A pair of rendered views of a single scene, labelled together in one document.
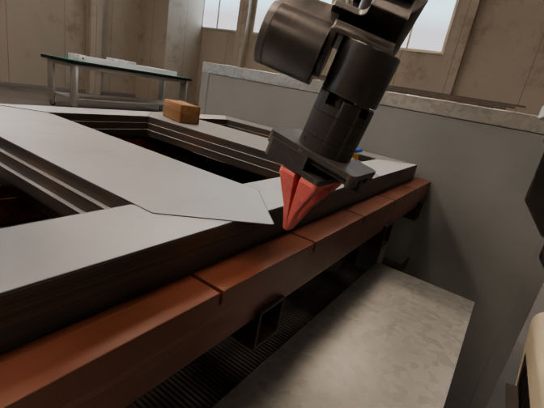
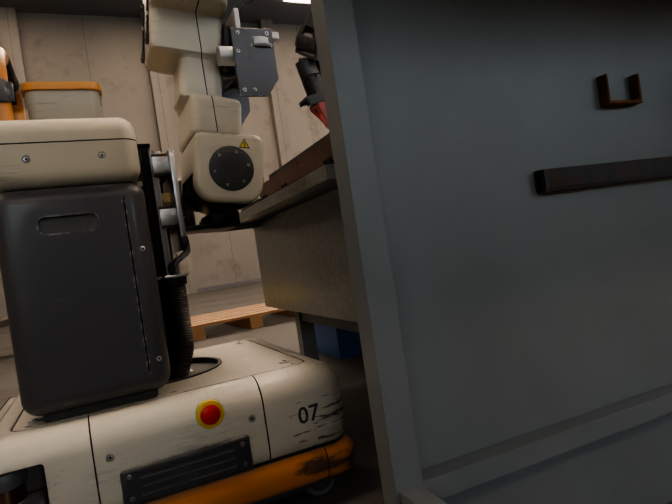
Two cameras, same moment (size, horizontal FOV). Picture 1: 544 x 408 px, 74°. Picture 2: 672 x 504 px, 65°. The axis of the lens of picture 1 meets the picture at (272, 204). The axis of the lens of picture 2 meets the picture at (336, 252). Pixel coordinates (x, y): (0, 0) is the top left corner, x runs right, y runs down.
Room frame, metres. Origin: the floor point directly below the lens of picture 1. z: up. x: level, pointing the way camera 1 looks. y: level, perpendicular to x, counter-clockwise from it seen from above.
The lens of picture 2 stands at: (1.27, -1.30, 0.51)
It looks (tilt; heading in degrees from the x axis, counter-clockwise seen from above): 0 degrees down; 126
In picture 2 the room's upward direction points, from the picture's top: 8 degrees counter-clockwise
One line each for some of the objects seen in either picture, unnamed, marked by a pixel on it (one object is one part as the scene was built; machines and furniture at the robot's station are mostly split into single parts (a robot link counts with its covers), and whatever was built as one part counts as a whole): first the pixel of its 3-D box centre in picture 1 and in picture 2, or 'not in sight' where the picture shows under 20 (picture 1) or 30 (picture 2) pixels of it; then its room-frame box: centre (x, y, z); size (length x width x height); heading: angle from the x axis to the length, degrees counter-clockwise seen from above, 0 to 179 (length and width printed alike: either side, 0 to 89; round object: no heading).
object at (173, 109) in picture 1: (180, 111); not in sight; (1.07, 0.31, 0.89); 0.12 x 0.06 x 0.05; 41
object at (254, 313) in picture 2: not in sight; (241, 318); (-1.96, 1.72, 0.06); 1.21 x 0.83 x 0.11; 61
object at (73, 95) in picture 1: (125, 86); not in sight; (7.36, 3.27, 0.48); 2.67 x 1.03 x 0.97; 151
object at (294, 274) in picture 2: not in sight; (313, 261); (0.18, 0.07, 0.48); 1.30 x 0.04 x 0.35; 148
